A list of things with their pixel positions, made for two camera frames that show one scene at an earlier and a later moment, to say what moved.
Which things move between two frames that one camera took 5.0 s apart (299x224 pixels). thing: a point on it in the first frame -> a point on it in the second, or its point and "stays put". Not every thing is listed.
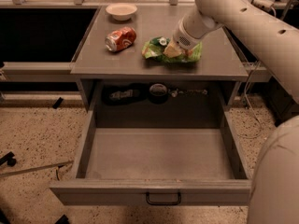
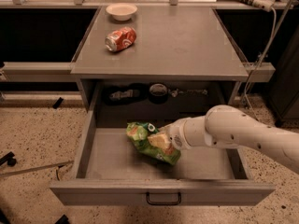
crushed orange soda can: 121,38 stays put
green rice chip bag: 155,49 -> 138,133
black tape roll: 158,93 stays put
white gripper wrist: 182,39 -> 175,135
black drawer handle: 163,203 stays put
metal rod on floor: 35,168 stays put
